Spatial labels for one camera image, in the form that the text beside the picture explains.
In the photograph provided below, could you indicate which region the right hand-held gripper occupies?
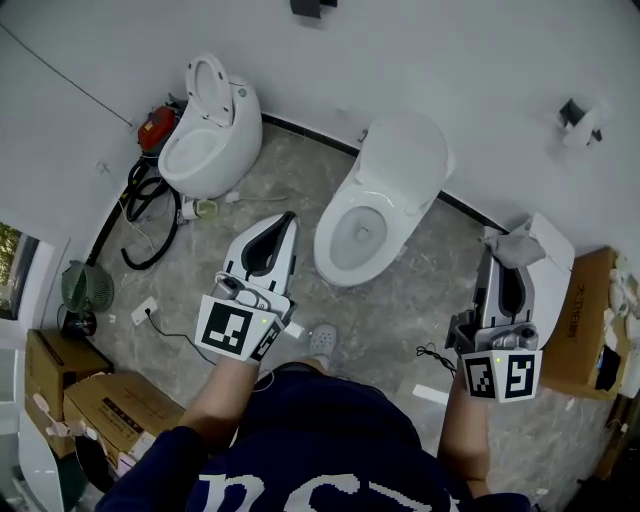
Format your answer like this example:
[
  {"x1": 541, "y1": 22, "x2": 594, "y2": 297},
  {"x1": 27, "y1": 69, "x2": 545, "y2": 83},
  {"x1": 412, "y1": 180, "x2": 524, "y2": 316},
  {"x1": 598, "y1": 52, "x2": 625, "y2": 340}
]
[{"x1": 446, "y1": 252, "x2": 544, "y2": 404}]

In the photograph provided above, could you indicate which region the large labelled cardboard box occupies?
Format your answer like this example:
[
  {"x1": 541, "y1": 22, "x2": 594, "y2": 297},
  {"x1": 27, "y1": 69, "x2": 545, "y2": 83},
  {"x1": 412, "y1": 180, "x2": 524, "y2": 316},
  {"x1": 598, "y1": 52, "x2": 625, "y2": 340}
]
[{"x1": 63, "y1": 369, "x2": 186, "y2": 466}]

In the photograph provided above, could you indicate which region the small cardboard box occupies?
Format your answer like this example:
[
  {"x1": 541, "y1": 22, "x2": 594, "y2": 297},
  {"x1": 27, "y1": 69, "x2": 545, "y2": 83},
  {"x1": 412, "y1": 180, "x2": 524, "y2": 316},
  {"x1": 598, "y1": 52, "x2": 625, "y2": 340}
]
[{"x1": 24, "y1": 328, "x2": 114, "y2": 459}]

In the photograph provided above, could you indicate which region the black power cable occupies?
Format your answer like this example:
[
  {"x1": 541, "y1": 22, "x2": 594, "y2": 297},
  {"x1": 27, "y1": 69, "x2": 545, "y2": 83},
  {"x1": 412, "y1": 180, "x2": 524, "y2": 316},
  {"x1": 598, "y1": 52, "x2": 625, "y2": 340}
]
[{"x1": 144, "y1": 309, "x2": 221, "y2": 366}]

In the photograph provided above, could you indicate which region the black wall paper holder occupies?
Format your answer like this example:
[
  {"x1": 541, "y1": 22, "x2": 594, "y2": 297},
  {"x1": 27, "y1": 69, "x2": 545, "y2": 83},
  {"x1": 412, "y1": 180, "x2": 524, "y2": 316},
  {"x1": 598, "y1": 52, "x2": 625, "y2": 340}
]
[{"x1": 289, "y1": 0, "x2": 339, "y2": 19}]

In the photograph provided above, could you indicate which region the white toilet bowl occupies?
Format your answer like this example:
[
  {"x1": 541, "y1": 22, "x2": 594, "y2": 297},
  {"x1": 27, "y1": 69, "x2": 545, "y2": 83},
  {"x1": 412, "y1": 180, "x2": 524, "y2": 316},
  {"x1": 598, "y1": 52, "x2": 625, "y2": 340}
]
[{"x1": 313, "y1": 112, "x2": 457, "y2": 289}]

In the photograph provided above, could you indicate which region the grey cleaning cloth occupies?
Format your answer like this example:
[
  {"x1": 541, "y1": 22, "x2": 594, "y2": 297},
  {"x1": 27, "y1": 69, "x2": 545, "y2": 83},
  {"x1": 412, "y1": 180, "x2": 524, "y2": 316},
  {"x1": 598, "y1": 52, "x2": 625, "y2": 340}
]
[{"x1": 479, "y1": 219, "x2": 547, "y2": 270}]

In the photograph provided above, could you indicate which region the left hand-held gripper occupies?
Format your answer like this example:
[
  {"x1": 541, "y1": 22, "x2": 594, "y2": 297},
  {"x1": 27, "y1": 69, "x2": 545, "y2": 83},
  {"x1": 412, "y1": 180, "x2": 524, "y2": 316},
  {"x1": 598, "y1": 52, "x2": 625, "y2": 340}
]
[{"x1": 193, "y1": 213, "x2": 301, "y2": 363}]

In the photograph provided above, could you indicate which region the small green fan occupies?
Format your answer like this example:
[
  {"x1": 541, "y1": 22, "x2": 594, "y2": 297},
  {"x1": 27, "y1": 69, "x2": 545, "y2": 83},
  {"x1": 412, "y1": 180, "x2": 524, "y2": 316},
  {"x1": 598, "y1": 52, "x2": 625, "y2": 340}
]
[{"x1": 58, "y1": 259, "x2": 115, "y2": 339}]

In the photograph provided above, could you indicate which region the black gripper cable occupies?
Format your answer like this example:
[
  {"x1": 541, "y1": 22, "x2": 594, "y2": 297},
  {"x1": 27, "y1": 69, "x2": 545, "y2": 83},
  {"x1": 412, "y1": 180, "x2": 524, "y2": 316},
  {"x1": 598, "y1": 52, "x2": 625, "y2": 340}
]
[{"x1": 416, "y1": 343, "x2": 459, "y2": 376}]

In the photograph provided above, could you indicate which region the black corrugated hose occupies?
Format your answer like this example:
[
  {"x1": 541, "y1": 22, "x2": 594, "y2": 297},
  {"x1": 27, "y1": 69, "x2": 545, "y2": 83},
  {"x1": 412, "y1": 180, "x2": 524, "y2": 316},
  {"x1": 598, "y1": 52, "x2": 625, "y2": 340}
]
[{"x1": 121, "y1": 157, "x2": 182, "y2": 271}]

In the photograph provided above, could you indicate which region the person's right forearm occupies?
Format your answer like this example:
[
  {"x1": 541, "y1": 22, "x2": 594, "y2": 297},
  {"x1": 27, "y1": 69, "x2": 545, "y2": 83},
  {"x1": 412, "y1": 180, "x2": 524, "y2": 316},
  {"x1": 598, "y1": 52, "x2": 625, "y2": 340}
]
[{"x1": 437, "y1": 387, "x2": 494, "y2": 499}]

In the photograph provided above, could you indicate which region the black holder with white paper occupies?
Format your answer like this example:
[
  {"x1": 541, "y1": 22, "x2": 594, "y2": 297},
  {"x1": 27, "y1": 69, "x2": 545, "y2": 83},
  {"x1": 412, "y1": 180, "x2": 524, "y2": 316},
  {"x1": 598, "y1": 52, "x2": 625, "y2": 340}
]
[{"x1": 558, "y1": 97, "x2": 609, "y2": 149}]

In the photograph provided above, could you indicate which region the glass window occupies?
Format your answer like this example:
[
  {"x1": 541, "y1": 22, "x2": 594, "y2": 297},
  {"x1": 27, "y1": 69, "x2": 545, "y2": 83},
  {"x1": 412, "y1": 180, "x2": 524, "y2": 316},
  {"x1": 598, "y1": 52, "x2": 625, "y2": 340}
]
[{"x1": 0, "y1": 222, "x2": 41, "y2": 321}]

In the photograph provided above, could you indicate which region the pale green brush holder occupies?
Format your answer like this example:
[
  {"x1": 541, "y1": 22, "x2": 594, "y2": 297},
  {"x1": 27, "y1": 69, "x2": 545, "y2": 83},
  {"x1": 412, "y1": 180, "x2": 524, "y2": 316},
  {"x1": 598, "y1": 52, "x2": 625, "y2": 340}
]
[{"x1": 180, "y1": 197, "x2": 220, "y2": 221}]

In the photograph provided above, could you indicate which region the red machine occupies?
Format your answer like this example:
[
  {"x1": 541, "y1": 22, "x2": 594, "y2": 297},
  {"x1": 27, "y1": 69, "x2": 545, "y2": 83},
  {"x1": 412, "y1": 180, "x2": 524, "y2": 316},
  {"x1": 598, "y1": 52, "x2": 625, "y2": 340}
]
[{"x1": 137, "y1": 105, "x2": 177, "y2": 154}]

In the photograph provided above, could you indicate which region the navy shirt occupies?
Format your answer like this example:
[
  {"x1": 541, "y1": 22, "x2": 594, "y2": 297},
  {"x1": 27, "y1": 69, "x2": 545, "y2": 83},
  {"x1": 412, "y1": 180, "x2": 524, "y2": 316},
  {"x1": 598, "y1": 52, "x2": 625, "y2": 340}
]
[{"x1": 94, "y1": 362, "x2": 541, "y2": 512}]

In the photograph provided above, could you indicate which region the white floor power socket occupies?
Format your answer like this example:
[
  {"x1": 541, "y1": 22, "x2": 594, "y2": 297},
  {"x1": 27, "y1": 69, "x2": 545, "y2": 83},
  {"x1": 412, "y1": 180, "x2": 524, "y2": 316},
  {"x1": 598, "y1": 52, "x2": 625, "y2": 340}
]
[{"x1": 130, "y1": 296, "x2": 159, "y2": 325}]

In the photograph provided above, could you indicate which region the egg-shaped white toilet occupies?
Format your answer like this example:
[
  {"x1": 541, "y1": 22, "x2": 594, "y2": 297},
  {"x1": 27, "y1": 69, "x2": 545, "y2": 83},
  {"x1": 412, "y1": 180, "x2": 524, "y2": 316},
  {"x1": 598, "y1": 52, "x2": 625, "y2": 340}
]
[{"x1": 157, "y1": 74, "x2": 264, "y2": 200}]

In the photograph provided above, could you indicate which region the open cardboard box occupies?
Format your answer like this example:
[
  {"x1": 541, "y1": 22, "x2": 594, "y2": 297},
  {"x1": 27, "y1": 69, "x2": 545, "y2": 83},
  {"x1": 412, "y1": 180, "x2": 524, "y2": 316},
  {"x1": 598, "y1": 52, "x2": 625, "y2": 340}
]
[{"x1": 539, "y1": 247, "x2": 632, "y2": 401}]

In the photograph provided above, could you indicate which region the person's left forearm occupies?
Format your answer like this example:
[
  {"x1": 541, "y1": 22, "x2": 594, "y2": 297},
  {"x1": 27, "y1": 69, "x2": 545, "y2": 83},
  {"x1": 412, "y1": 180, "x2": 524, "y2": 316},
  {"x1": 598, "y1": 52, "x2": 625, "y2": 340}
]
[{"x1": 178, "y1": 357, "x2": 261, "y2": 456}]

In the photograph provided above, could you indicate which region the white clog shoe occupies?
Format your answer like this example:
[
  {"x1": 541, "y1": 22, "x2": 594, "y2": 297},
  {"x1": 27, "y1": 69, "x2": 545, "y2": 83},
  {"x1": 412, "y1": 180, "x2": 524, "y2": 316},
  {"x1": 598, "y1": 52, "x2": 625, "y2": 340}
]
[{"x1": 309, "y1": 323, "x2": 339, "y2": 369}]

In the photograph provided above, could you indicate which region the white ceramic fixture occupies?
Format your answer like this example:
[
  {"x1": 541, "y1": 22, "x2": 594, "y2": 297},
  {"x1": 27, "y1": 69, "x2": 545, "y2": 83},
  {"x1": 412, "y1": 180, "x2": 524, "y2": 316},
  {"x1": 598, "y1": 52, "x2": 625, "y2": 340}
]
[{"x1": 17, "y1": 414, "x2": 66, "y2": 512}]

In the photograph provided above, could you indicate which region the white long-handled brush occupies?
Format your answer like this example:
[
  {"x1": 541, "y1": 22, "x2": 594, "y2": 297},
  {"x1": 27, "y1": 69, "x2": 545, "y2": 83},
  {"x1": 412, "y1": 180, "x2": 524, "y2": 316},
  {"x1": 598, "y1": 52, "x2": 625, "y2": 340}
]
[{"x1": 224, "y1": 191, "x2": 289, "y2": 204}]

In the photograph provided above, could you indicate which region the white toilet lid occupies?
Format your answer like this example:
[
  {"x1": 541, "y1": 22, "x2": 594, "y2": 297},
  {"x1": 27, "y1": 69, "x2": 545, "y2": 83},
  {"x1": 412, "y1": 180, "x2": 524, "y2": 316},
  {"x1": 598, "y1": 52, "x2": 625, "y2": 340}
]
[{"x1": 355, "y1": 112, "x2": 457, "y2": 216}]

